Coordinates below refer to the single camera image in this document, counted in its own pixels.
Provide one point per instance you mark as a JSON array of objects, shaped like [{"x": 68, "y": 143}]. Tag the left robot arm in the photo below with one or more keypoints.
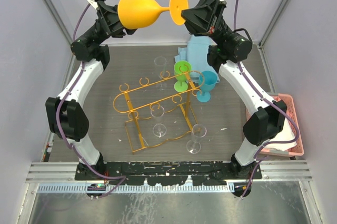
[{"x": 66, "y": 117}]

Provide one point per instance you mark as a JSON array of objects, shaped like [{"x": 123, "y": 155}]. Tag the pink plastic basket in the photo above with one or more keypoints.
[{"x": 298, "y": 150}]

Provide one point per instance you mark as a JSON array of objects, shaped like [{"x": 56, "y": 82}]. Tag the clear flute glass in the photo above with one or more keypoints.
[
  {"x": 157, "y": 113},
  {"x": 198, "y": 132},
  {"x": 160, "y": 69}
]

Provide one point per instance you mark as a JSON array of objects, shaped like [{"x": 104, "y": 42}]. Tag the blue plastic wine glass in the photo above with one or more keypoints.
[{"x": 207, "y": 82}]

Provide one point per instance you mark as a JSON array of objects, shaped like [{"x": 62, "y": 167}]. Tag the clear flute glass back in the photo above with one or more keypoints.
[{"x": 160, "y": 69}]

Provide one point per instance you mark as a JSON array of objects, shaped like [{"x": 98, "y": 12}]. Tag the green plastic wine glass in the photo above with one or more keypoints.
[{"x": 180, "y": 69}]

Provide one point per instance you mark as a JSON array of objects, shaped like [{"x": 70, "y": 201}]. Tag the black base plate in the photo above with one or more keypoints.
[{"x": 209, "y": 173}]

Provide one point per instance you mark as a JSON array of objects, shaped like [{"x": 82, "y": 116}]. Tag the light blue folded cloth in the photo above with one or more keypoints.
[{"x": 196, "y": 54}]

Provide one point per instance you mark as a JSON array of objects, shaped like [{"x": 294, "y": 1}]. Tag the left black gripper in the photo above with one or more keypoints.
[{"x": 109, "y": 18}]

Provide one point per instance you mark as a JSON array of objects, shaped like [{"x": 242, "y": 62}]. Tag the clear flute glass middle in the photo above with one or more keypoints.
[{"x": 157, "y": 113}]

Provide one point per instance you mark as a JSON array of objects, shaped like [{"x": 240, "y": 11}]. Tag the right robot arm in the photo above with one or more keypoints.
[{"x": 267, "y": 122}]

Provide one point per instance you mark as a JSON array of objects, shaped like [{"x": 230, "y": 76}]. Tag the orange plastic wine glass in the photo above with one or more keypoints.
[{"x": 135, "y": 14}]

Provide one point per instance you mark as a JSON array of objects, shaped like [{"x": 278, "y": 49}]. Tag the gold wire glass rack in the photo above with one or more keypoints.
[{"x": 146, "y": 111}]

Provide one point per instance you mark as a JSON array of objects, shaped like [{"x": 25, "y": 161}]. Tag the slotted cable duct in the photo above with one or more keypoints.
[{"x": 90, "y": 187}]

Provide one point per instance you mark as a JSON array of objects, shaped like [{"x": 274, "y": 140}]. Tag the clear flute glass front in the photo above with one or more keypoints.
[{"x": 198, "y": 132}]

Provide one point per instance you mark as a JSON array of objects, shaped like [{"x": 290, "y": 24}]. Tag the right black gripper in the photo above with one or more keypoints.
[{"x": 198, "y": 20}]

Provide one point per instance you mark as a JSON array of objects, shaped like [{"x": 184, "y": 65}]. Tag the white cloth in basket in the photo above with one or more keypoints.
[{"x": 285, "y": 135}]

